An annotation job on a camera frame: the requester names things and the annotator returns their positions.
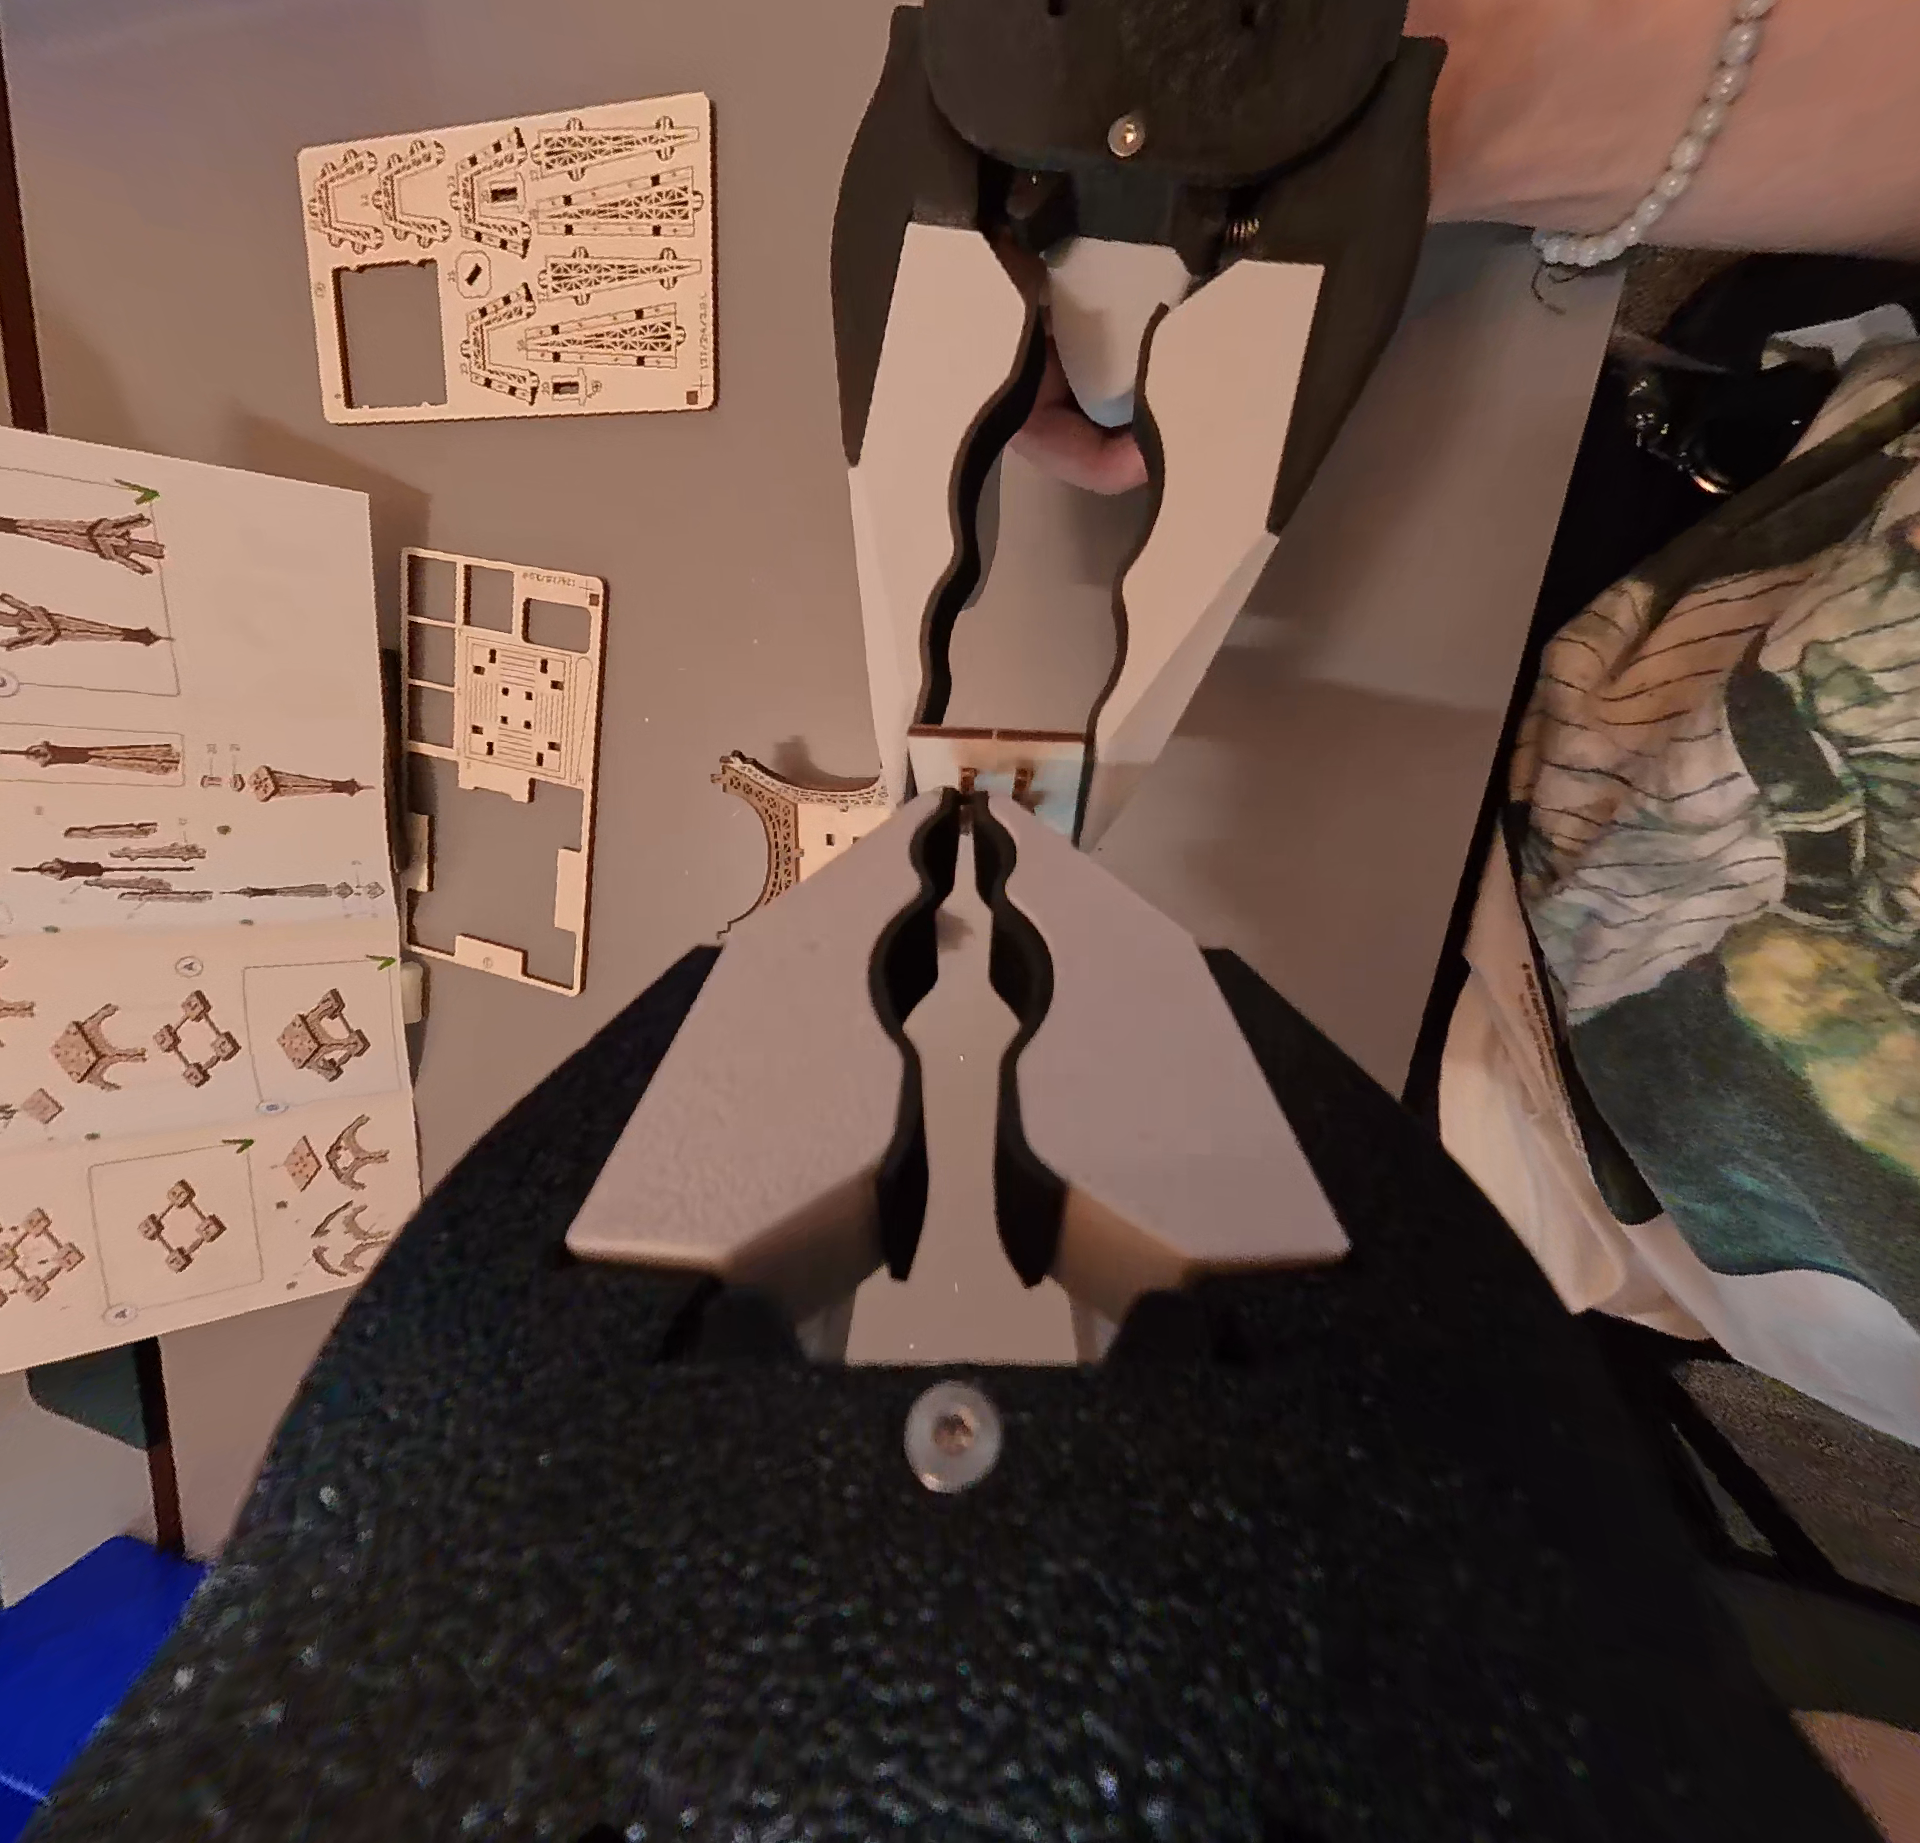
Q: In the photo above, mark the person's right hand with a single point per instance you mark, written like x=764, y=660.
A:
x=1530, y=88

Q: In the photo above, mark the person's right forearm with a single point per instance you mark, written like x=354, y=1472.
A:
x=1831, y=100

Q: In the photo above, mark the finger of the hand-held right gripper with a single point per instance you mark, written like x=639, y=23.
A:
x=914, y=446
x=1215, y=478

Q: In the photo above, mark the wooden puzzle sheet with cutouts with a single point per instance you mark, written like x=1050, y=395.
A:
x=516, y=705

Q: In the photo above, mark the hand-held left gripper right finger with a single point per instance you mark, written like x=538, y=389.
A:
x=1170, y=1108

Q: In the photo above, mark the grey desk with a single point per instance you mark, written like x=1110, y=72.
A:
x=723, y=548

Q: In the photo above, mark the wooden arch puzzle piece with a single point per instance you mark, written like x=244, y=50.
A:
x=779, y=826

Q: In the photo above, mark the blue plastic bin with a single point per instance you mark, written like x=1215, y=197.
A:
x=61, y=1649

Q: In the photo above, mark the printed instruction sheet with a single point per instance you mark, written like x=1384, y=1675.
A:
x=227, y=826

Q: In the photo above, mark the wooden puzzle sheet with tower parts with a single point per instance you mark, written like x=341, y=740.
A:
x=599, y=374

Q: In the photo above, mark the wooden square plate with holes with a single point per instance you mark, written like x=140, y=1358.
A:
x=997, y=740

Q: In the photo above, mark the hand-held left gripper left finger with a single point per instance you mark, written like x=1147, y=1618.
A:
x=747, y=1108

